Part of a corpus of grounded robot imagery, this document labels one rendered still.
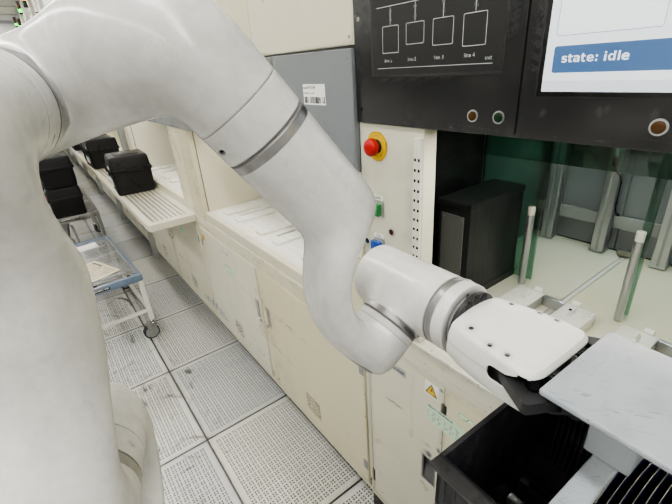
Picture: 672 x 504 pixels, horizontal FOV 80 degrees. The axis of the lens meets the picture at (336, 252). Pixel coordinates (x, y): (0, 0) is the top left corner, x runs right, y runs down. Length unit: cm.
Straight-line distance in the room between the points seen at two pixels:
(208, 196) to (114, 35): 195
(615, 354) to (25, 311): 50
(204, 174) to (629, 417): 209
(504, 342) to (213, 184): 200
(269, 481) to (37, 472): 149
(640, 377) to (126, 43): 47
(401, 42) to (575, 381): 68
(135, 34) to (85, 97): 9
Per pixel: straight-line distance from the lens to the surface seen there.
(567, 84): 69
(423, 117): 84
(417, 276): 48
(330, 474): 189
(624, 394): 40
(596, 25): 68
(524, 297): 125
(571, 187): 172
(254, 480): 193
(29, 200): 34
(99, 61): 37
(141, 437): 59
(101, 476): 48
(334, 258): 40
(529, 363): 40
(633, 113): 66
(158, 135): 371
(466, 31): 78
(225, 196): 231
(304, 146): 36
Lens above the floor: 153
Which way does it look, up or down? 25 degrees down
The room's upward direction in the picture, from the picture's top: 4 degrees counter-clockwise
